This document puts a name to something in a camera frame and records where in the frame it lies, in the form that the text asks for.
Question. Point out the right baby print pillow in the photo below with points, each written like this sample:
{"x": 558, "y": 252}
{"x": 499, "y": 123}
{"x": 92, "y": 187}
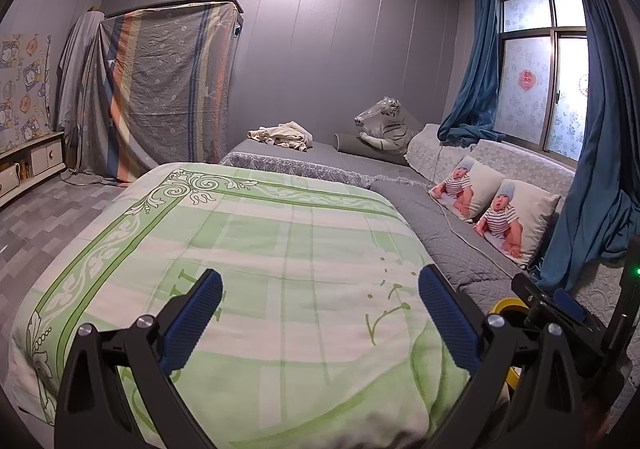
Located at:
{"x": 517, "y": 220}

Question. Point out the low white tv cabinet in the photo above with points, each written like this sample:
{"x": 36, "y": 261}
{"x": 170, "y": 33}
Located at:
{"x": 28, "y": 165}

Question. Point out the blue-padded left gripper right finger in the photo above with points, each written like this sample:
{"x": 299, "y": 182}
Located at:
{"x": 523, "y": 390}

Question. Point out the grey quilted sofa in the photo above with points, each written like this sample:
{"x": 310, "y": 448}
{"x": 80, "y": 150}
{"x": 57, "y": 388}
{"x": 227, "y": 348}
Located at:
{"x": 472, "y": 264}

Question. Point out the green white quilt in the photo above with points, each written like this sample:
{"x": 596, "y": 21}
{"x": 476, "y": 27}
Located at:
{"x": 321, "y": 339}

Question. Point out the blue curtain left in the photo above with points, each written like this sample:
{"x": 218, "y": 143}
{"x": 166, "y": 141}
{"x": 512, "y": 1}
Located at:
{"x": 472, "y": 117}

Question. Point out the striped cloth covered cabinet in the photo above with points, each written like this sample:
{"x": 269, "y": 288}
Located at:
{"x": 147, "y": 87}

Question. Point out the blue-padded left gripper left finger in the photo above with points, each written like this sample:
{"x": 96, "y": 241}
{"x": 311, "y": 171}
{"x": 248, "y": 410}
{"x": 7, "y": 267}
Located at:
{"x": 93, "y": 410}

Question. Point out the white tiger plush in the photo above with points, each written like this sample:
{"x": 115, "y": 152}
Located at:
{"x": 387, "y": 126}

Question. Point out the cream crumpled cloth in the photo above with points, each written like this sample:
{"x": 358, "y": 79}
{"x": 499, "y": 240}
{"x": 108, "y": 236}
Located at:
{"x": 289, "y": 135}

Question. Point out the window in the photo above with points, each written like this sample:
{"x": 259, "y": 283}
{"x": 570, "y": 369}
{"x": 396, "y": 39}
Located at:
{"x": 544, "y": 76}

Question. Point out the blue curtain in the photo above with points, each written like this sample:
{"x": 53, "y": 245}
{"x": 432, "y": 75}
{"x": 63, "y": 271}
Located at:
{"x": 472, "y": 117}
{"x": 601, "y": 209}

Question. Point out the blue curtain right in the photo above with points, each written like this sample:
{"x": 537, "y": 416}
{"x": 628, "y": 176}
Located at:
{"x": 601, "y": 209}

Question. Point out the left baby print pillow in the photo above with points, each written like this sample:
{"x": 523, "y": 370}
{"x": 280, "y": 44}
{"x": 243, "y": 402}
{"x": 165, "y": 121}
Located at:
{"x": 468, "y": 189}

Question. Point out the cartoon wall mat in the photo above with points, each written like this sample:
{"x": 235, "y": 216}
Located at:
{"x": 25, "y": 89}

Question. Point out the baby print pillow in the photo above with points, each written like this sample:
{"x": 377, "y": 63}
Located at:
{"x": 517, "y": 220}
{"x": 468, "y": 189}

